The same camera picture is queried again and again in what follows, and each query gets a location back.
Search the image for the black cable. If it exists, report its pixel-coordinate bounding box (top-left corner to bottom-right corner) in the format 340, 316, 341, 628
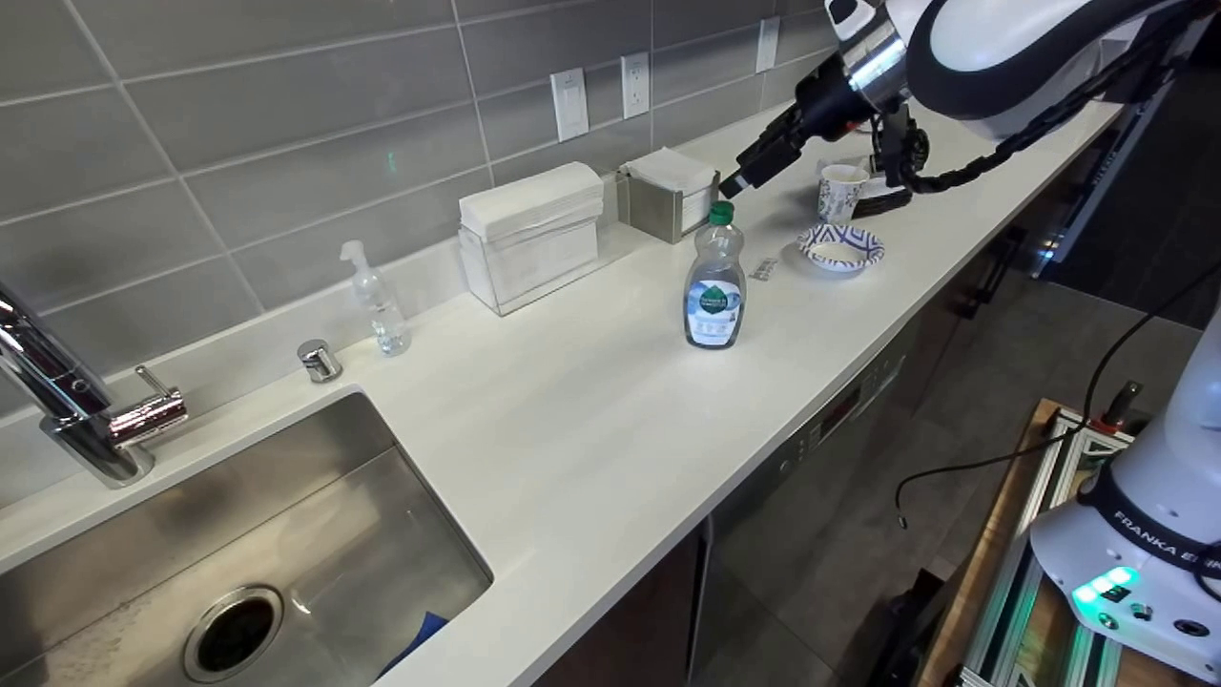
894, 260, 1221, 531

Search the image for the white wall switch plate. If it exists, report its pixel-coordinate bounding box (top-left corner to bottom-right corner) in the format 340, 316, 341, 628
549, 67, 591, 143

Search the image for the dark built-in appliance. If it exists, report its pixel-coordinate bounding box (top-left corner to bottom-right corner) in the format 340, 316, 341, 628
1035, 67, 1221, 330

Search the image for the small clear spray bottle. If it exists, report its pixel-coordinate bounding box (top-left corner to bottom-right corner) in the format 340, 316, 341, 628
339, 239, 413, 359

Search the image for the patterned paper cup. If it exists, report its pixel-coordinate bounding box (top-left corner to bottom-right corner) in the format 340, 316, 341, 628
817, 164, 872, 226

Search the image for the blue sponge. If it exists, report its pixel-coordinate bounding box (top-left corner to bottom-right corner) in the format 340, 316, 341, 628
380, 611, 450, 680

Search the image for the chrome counter button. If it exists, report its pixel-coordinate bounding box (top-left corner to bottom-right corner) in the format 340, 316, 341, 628
296, 338, 344, 385

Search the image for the dishwasher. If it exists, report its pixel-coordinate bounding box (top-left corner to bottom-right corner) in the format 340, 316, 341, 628
704, 320, 921, 687

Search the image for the chrome tap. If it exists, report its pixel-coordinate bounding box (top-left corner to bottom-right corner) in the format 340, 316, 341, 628
0, 284, 190, 489

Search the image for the chrome tap lever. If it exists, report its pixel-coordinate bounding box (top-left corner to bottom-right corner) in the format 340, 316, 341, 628
108, 364, 190, 450

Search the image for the patterned paper bowl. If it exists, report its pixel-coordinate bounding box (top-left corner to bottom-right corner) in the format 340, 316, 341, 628
797, 223, 887, 275

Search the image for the steel sink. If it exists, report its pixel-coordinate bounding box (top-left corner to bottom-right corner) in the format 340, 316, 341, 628
0, 385, 495, 687

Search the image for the clear bottle with green cap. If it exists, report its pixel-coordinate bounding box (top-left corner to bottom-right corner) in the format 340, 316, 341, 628
683, 200, 749, 351

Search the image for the clear paper towel holder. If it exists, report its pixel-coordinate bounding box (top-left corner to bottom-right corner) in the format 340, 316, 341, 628
457, 160, 608, 317

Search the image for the metal napkin dispenser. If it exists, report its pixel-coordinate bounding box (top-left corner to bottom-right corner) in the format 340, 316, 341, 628
615, 147, 722, 245

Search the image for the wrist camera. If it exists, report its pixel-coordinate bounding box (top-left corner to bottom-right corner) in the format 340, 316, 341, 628
872, 101, 932, 191

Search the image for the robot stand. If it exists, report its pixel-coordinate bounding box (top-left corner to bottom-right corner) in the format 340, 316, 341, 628
914, 398, 1221, 687

